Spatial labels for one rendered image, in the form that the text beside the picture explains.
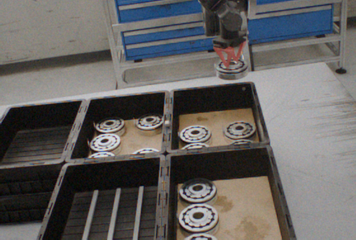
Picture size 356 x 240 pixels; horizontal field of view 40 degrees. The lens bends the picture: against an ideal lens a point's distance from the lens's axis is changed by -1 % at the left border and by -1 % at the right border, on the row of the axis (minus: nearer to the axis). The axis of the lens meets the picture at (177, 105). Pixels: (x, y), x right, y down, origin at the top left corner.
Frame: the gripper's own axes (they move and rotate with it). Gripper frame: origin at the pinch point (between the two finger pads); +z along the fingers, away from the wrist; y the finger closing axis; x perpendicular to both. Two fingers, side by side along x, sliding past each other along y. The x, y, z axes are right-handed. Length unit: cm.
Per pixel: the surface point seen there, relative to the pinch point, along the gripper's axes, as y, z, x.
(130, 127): -23.1, 22.6, 29.1
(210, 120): -4.9, 22.2, 6.8
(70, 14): 121, 61, 262
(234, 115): 2.0, 22.1, 1.6
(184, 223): -52, 19, -22
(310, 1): 186, 45, 69
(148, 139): -25.0, 22.5, 18.0
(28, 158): -55, 23, 46
